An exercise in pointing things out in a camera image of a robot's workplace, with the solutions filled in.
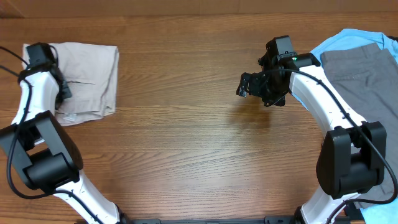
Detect beige shorts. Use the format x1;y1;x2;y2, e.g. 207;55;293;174
21;42;121;127

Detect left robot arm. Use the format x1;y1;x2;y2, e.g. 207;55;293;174
1;42;130;223

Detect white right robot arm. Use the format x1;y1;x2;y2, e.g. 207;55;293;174
236;35;387;223

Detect light blue shirt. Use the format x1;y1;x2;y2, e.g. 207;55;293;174
292;28;398;110

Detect grey garment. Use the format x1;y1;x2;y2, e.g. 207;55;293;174
320;42;398;210

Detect cardboard backdrop panel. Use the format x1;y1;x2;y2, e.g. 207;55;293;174
1;0;397;18

